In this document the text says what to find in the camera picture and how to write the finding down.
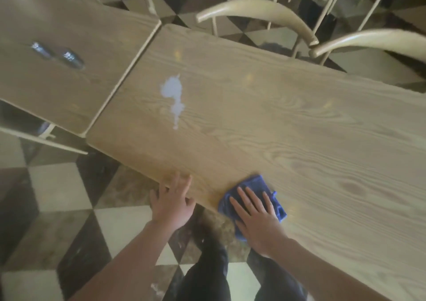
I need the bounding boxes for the person's right hand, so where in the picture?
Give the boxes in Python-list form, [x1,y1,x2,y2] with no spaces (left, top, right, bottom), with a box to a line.
[229,187,288,258]

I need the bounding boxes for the person's left hand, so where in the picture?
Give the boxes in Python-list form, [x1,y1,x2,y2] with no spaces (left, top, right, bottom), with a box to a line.
[149,171,197,231]

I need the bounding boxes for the blue cleaning cloth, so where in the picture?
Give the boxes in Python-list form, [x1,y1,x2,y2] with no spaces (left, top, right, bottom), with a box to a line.
[218,175,288,242]

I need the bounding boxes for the white spill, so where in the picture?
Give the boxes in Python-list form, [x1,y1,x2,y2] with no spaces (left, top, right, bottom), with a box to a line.
[159,73,185,131]

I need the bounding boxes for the person's right forearm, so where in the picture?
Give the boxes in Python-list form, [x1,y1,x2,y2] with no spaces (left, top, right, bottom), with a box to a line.
[259,237,393,301]

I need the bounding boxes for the person's left forearm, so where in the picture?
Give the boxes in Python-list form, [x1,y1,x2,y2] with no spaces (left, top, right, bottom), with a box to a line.
[68,221,177,301]

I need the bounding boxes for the person's dark trousers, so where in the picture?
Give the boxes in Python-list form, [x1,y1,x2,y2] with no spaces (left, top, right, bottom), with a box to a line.
[174,217,307,301]

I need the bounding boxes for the adjacent wooden table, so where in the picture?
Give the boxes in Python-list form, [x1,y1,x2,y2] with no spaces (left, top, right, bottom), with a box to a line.
[0,0,162,155]

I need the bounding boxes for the wooden chair with dark seat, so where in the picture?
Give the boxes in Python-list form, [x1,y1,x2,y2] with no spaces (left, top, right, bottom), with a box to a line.
[272,0,397,42]

